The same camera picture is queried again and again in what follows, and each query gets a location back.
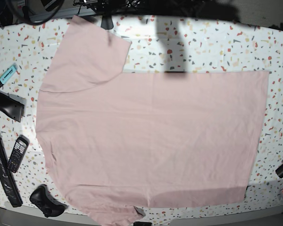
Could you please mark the black game controller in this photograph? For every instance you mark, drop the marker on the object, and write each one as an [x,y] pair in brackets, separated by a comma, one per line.
[45,202]

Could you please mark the pink T-shirt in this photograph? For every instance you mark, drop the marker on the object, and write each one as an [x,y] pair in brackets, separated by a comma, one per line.
[116,141]

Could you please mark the grey stand foot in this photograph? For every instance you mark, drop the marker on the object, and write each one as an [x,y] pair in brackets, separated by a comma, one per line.
[106,22]

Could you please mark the black handheld device left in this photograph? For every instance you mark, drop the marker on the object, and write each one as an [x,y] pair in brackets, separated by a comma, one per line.
[12,106]

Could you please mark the black remote control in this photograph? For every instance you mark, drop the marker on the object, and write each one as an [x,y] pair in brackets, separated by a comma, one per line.
[18,153]

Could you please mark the black box bottom edge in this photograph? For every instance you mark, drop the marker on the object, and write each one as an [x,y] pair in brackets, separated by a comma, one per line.
[141,223]

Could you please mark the turquoise highlighter marker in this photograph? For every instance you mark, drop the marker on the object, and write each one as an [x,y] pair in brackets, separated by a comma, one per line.
[7,74]

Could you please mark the long black wrapped bar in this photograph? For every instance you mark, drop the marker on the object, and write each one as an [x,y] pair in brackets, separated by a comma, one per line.
[7,180]

